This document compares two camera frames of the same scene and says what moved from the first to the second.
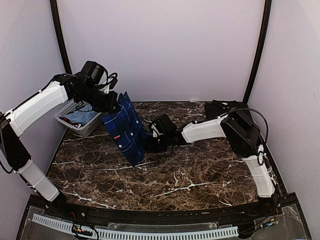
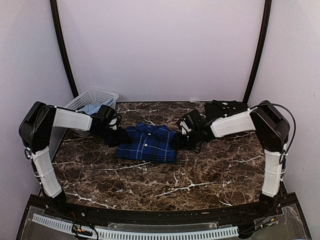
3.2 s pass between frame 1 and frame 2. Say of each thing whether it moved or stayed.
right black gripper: moved
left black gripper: moved
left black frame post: stayed
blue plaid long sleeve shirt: moved
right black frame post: stayed
